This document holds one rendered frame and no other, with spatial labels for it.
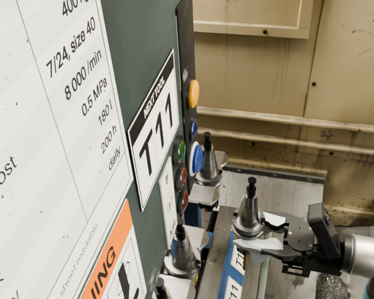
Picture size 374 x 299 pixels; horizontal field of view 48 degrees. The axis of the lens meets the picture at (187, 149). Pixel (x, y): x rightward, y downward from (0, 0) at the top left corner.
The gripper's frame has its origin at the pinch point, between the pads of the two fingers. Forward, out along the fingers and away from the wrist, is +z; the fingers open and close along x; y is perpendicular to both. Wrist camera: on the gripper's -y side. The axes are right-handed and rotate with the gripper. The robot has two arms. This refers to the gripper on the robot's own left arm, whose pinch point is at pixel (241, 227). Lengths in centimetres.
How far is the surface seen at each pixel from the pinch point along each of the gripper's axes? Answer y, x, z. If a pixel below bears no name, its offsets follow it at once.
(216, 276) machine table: 29.7, 7.1, 5.5
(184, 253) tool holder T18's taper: -6.2, -12.5, 8.2
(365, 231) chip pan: 51, 49, -38
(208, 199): -1.9, 4.2, 7.5
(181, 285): -1.6, -15.6, 8.0
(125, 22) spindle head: -55, -33, 5
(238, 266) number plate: 25.7, 8.6, 0.5
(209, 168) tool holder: -5.4, 9.2, 8.4
